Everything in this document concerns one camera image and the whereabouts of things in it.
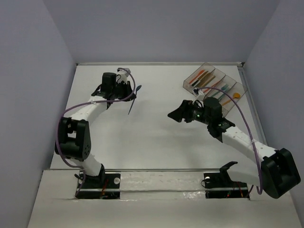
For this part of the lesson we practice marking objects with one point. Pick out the clear compartment organizer box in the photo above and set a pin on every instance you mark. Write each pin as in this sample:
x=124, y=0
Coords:
x=234, y=95

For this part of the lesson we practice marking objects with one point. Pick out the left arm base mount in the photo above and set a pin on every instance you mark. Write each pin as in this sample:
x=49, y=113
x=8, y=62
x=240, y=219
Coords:
x=94, y=189

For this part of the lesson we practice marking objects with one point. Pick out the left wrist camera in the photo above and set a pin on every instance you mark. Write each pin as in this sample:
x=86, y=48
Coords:
x=122, y=74

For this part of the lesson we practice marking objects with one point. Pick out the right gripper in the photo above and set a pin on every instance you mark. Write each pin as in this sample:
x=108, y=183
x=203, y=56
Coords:
x=183, y=111

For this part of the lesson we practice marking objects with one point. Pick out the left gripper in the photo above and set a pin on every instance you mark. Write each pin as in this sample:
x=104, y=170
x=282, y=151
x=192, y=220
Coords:
x=128, y=90

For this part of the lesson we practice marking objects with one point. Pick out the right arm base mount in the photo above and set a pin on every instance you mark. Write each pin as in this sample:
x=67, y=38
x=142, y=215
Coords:
x=216, y=188

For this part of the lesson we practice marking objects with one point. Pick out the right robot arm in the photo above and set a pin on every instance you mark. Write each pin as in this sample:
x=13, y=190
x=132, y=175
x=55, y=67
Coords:
x=275, y=170

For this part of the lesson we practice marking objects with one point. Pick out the gold knife dark handle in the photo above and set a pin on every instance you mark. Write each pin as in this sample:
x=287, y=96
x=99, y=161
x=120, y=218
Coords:
x=200, y=78

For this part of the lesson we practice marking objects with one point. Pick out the orange plastic knife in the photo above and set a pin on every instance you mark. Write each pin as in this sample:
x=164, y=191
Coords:
x=194, y=78

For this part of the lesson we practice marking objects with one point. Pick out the blue spoon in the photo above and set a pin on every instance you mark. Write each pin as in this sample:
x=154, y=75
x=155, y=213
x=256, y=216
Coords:
x=136, y=91

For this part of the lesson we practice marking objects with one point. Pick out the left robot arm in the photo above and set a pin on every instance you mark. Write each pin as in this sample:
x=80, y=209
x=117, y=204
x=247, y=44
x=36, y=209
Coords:
x=73, y=141

